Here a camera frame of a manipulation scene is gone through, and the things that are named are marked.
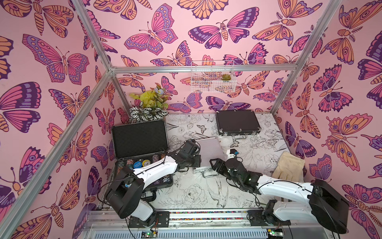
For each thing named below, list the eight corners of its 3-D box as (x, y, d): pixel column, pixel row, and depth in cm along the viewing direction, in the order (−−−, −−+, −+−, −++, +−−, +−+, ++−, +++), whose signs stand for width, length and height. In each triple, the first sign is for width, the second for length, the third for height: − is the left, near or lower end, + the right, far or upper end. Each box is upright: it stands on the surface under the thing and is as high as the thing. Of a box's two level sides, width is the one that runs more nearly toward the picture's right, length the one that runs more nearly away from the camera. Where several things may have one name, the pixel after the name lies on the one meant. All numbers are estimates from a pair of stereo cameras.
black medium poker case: (218, 136, 109) (219, 131, 104) (216, 116, 122) (216, 110, 117) (258, 136, 108) (261, 130, 103) (251, 115, 122) (253, 109, 117)
